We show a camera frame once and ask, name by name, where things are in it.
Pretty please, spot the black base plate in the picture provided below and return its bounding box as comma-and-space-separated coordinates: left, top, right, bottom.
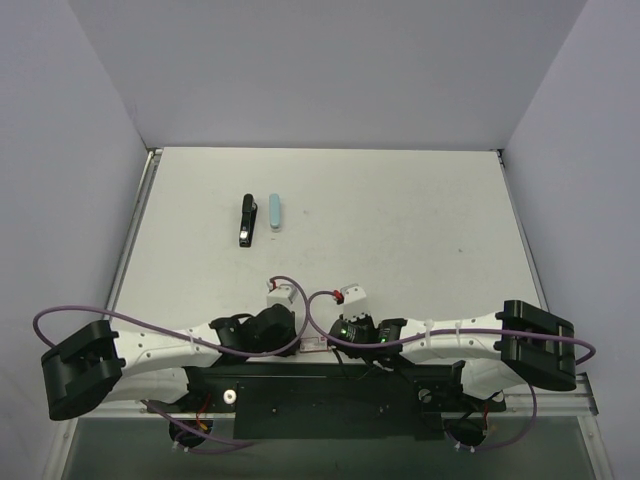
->
124, 359, 541, 442

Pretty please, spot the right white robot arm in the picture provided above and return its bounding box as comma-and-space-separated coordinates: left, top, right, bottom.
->
329, 300, 576, 409

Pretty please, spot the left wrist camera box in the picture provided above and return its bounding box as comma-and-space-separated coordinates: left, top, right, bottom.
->
266, 283, 299, 312

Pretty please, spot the black stapler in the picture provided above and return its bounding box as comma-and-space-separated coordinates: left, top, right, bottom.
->
238, 193, 258, 248

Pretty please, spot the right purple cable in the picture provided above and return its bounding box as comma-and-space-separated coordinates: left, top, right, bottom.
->
307, 288, 597, 369

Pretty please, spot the purple cable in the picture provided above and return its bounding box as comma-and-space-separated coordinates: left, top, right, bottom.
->
307, 288, 597, 369
31, 273, 314, 358

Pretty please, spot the light blue stapler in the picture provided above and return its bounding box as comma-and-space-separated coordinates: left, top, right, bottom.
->
269, 193, 282, 232

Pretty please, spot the aluminium frame rail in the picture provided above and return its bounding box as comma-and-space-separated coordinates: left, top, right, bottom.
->
502, 373, 599, 417

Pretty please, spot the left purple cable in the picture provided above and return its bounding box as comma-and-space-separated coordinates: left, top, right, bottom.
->
31, 273, 314, 358

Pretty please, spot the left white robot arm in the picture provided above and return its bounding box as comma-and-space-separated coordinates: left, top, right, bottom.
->
41, 301, 299, 421

